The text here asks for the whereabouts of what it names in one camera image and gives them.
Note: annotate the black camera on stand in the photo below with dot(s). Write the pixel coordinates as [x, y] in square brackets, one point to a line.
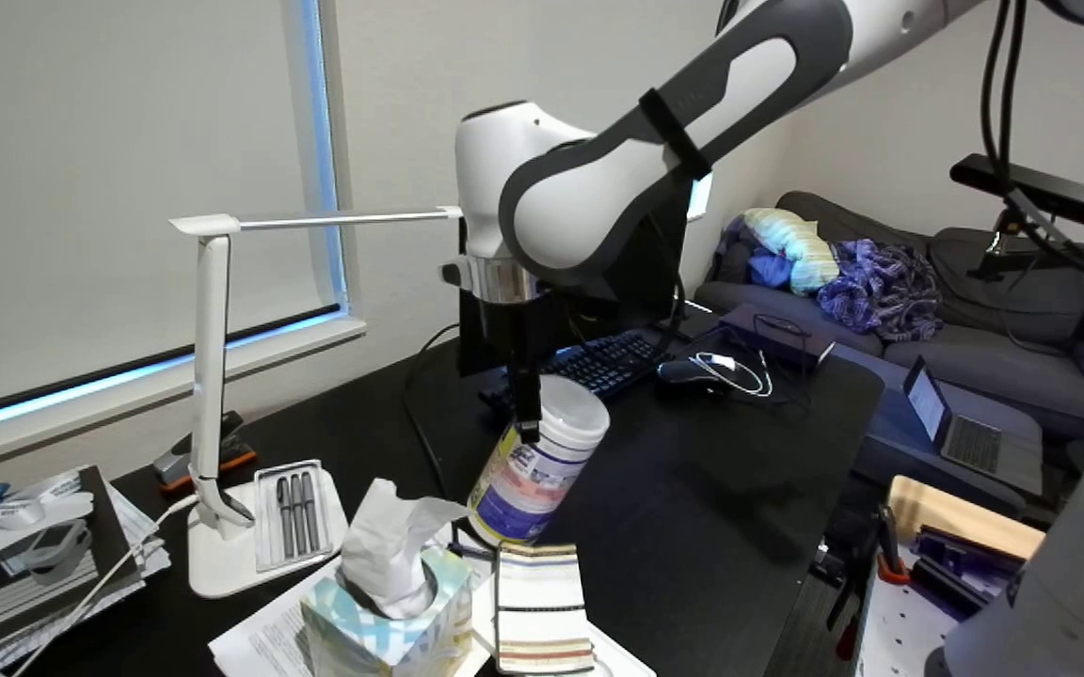
[1042, 191]

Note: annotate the wooden box with items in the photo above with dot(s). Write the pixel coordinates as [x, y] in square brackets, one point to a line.
[938, 561]

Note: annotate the pens on lamp base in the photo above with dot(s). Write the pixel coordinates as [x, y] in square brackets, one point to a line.
[299, 516]

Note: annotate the grey couch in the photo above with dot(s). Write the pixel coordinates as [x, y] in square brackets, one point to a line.
[1015, 340]

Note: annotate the black backlit keyboard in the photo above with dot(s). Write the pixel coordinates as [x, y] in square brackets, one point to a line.
[604, 366]

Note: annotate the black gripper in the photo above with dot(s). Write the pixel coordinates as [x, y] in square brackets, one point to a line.
[518, 338]

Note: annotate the white papers under tissue box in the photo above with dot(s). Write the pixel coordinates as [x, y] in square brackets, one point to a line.
[273, 642]

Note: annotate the black computer monitor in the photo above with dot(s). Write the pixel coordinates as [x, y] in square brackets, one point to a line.
[642, 286]

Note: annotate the white jar with label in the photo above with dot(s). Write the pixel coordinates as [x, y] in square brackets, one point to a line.
[527, 481]

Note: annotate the tissue box with tissue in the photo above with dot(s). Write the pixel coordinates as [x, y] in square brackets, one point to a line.
[394, 603]

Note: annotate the purple clothes pile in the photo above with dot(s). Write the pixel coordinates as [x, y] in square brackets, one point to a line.
[880, 291]

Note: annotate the open laptop on couch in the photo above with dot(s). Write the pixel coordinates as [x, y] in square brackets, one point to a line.
[969, 443]

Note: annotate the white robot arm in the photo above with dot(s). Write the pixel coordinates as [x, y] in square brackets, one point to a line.
[760, 66]

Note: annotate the stack of papers and books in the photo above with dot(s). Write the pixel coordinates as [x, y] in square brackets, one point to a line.
[67, 541]

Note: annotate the striped folded cloth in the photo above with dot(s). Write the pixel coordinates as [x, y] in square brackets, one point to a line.
[540, 622]

